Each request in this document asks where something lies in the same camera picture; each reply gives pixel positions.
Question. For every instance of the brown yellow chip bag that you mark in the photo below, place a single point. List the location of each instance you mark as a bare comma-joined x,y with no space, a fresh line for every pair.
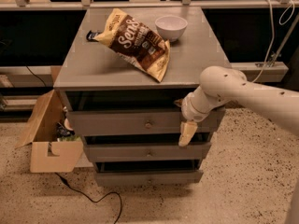
136,43

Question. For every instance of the grey middle drawer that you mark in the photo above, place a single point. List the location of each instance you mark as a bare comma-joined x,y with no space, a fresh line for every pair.
146,152

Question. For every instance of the grey metal railing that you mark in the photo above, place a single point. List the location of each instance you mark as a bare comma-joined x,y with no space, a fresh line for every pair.
85,4

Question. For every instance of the grey top drawer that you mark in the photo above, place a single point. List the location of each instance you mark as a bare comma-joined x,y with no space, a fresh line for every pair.
126,122

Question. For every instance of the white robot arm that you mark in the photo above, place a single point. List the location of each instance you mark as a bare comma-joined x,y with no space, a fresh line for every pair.
252,169

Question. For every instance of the white bowl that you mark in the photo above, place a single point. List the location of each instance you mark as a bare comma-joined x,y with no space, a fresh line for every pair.
171,27

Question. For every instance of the cardboard box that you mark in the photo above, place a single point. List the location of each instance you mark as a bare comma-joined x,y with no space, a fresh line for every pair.
48,155

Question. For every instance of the grey drawer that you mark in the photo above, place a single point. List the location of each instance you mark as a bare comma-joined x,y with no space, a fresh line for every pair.
147,178
126,122
146,152

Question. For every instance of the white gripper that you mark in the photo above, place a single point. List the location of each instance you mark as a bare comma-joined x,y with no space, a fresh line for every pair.
189,108

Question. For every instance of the small dark blue packet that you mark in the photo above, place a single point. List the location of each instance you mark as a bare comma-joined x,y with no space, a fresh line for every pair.
92,36

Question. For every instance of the grey bottom drawer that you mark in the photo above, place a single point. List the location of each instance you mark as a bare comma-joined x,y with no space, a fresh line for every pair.
147,178

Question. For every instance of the grey drawer cabinet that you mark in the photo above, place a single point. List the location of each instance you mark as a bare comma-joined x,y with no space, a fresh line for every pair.
94,78

